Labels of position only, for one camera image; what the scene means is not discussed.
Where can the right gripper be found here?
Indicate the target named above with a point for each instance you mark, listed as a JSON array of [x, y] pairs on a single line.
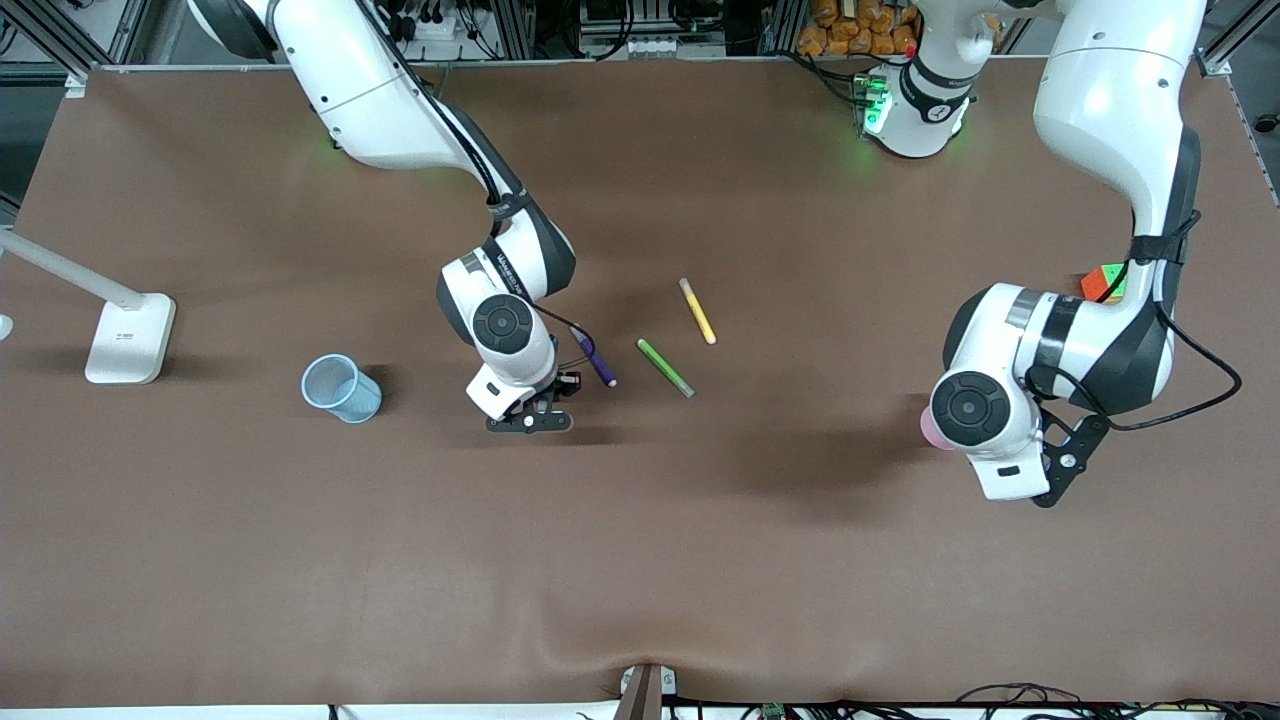
[[566, 384]]

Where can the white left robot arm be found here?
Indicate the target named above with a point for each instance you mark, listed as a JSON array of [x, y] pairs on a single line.
[[1110, 100]]

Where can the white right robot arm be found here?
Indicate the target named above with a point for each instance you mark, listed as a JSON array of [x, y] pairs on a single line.
[[380, 100]]

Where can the purple marker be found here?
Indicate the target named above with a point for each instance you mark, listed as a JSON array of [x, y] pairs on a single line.
[[600, 367]]

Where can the green marker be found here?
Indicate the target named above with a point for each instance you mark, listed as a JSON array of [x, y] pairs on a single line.
[[665, 368]]

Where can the yellow marker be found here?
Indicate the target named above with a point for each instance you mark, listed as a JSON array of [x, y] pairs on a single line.
[[697, 311]]

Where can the light blue plastic cup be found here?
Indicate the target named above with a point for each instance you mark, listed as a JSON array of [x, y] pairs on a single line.
[[350, 400]]

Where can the pink plastic cup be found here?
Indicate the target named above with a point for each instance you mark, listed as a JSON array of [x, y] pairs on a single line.
[[930, 430]]

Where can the white power strip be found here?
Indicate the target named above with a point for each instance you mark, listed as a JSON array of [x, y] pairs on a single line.
[[440, 28]]

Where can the white lamp stand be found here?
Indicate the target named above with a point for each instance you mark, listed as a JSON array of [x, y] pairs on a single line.
[[130, 345]]

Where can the orange bags pile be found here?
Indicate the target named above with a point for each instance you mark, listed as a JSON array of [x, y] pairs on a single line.
[[850, 35]]

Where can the multicoloured puzzle cube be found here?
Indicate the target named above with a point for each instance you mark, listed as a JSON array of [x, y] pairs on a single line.
[[1095, 287]]

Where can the aluminium profile bar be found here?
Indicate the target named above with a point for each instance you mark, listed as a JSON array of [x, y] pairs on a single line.
[[1215, 62], [50, 45]]

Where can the table edge post with bracket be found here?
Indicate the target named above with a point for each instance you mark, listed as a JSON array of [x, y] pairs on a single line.
[[645, 695]]

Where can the aluminium rack frame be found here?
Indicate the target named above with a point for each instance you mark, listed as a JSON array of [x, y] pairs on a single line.
[[515, 30]]

